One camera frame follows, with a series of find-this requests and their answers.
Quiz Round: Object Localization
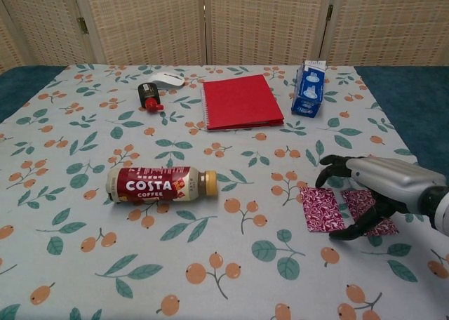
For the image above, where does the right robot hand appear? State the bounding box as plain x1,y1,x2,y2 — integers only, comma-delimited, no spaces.
315,154,448,242

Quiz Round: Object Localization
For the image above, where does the floral tablecloth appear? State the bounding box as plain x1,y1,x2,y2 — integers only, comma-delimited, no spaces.
0,63,449,320

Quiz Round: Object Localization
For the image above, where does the blue and white carton box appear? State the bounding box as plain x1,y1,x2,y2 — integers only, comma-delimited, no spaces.
290,60,329,119

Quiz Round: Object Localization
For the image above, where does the red spiral notebook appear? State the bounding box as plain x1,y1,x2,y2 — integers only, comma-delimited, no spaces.
200,74,285,131

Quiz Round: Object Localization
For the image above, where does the Costa coffee bottle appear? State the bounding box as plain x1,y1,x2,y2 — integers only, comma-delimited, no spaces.
106,166,219,204

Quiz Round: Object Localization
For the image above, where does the white computer mouse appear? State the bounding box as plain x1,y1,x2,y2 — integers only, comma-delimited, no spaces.
147,72,186,90

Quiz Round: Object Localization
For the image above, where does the black bottle with red cap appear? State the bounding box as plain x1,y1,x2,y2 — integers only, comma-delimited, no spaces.
137,82,165,113

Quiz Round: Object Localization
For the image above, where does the woven folding screen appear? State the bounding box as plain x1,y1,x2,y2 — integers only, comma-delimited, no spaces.
0,0,449,68

